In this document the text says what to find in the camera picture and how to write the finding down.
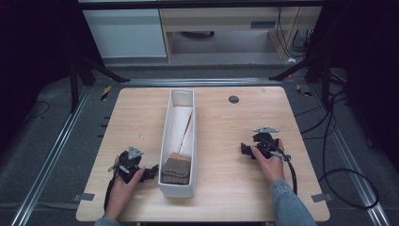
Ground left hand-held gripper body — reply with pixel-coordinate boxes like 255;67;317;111
108;145;149;185

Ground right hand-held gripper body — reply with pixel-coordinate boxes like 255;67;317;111
252;126;280;160

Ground long white storage box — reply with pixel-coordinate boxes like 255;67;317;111
157;89;199;199

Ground person's right hand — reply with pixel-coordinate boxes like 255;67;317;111
250;138;286;185

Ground person's left hand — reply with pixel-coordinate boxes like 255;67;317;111
104;167;146;221

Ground grey tape piece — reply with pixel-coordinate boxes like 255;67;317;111
72;192;96;202
311;192;333;203

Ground yellow black tape strip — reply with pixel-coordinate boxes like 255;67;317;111
100;85;112;102
295;83;313;98

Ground black metal stand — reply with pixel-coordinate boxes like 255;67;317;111
268;51;334;111
69;56;132;114

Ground white cabinet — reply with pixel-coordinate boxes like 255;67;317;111
82;8;168;59

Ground light wooden desk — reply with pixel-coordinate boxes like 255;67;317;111
158;6;324;61

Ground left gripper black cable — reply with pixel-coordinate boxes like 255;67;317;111
104;163;126;212

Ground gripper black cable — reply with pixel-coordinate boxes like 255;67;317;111
104;163;126;212
268;150;298;196

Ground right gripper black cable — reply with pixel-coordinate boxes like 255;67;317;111
268;150;298;196

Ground aluminium floor rail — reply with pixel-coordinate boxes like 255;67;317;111
310;84;391;226
9;86;92;226

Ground thin black floor cable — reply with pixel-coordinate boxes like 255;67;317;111
24;100;51;122

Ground black cables under desk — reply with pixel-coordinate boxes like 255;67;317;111
275;7;312;60

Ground black looped floor cable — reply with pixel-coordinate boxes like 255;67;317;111
295;88;380;210

